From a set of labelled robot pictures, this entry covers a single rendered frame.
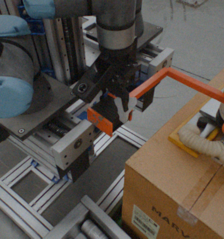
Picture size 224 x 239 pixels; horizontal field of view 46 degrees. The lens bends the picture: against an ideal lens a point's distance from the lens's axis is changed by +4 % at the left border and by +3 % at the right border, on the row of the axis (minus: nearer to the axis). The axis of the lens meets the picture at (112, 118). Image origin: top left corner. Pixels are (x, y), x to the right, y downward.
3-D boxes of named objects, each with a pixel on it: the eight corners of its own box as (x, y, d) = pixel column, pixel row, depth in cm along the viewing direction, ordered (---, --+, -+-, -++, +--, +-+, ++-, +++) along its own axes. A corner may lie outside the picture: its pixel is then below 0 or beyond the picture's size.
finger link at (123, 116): (144, 115, 67) (136, 85, 62) (129, 128, 64) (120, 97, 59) (135, 113, 69) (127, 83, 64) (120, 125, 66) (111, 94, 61)
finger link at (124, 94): (133, 110, 61) (124, 77, 56) (129, 114, 60) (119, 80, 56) (119, 106, 64) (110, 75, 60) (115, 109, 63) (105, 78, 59)
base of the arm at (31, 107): (-13, 99, 77) (-28, 70, 69) (29, 74, 85) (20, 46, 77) (22, 123, 70) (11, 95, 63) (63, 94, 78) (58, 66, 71)
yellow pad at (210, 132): (196, 159, 74) (201, 148, 70) (166, 139, 78) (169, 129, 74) (251, 98, 90) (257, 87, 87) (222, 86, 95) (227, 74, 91)
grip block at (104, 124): (110, 137, 65) (110, 124, 61) (87, 120, 69) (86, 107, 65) (132, 120, 69) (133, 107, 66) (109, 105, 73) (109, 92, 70)
